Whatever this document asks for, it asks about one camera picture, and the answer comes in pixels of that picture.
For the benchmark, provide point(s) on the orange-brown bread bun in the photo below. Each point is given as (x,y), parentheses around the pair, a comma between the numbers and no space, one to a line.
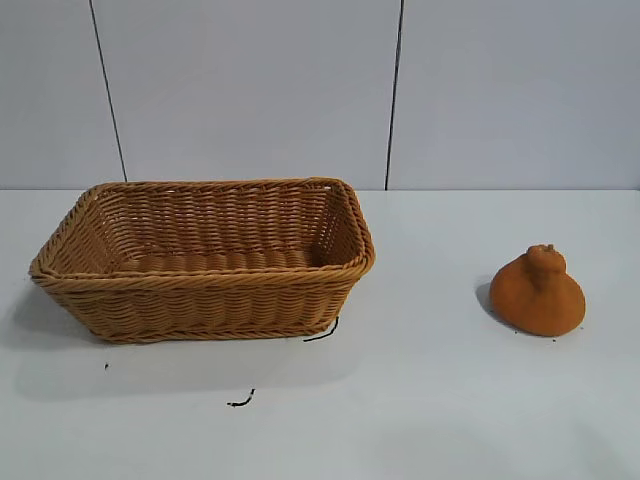
(537,302)

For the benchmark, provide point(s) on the tan woven wicker basket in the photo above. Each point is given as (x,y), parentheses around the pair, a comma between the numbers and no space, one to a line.
(200,300)

